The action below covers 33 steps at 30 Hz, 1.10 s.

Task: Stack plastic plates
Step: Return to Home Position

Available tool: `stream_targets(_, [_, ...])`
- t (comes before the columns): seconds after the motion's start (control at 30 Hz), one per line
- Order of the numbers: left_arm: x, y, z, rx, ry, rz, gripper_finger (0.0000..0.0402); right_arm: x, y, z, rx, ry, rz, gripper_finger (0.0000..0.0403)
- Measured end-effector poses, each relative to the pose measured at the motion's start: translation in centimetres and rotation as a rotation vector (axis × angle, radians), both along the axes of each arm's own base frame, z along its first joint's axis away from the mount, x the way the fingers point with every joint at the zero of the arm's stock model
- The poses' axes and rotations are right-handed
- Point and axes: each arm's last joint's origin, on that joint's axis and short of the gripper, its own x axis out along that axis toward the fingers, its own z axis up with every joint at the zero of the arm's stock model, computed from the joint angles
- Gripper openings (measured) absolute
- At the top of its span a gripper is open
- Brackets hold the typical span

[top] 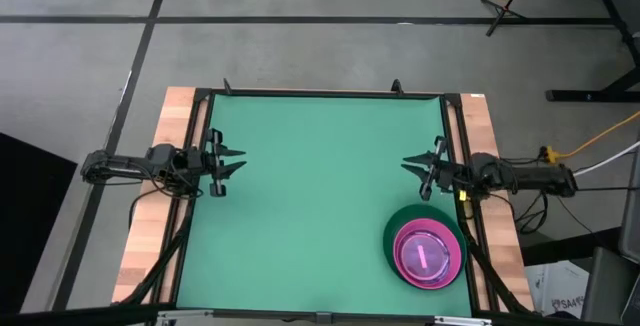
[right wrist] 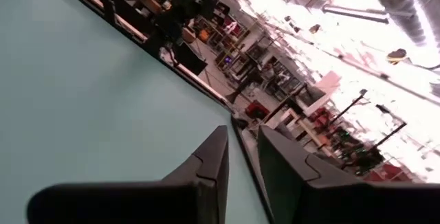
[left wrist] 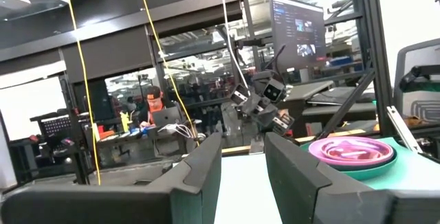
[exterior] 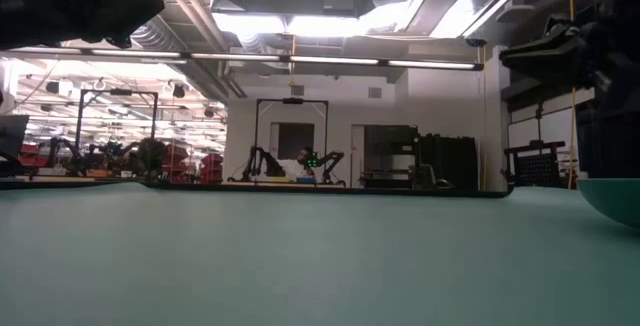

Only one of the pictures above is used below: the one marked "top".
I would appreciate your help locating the silver aluminium bracket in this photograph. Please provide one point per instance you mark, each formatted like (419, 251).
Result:
(462, 321)
(185, 314)

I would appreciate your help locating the white cardboard box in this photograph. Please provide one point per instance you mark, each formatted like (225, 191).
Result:
(560, 291)

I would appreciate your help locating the black tripod stand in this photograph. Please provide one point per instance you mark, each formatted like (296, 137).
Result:
(502, 9)

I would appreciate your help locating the yellow tape tag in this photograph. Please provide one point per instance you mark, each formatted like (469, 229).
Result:
(462, 195)

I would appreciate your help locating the black table frame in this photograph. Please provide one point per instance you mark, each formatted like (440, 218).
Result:
(325, 93)

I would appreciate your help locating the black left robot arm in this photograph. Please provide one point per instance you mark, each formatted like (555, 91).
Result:
(125, 166)

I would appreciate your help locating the black desk leg frame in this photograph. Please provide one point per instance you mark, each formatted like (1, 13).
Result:
(590, 96)

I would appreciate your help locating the dark grey chair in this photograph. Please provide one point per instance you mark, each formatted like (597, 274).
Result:
(607, 286)

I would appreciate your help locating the pink opaque plastic plate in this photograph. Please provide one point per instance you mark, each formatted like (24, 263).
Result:
(427, 223)

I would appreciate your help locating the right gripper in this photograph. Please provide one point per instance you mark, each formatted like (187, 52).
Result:
(450, 176)

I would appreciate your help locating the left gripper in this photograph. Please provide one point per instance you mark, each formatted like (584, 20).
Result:
(200, 163)

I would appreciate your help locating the green table mat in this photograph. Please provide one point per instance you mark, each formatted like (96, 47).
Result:
(300, 191)

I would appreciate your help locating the dark green plastic plate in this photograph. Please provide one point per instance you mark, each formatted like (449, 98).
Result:
(425, 210)

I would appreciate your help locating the black floor mat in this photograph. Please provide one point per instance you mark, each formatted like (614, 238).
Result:
(30, 226)

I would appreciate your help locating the blue transparent plastic plate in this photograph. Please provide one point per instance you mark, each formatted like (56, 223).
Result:
(417, 268)
(417, 246)
(435, 246)

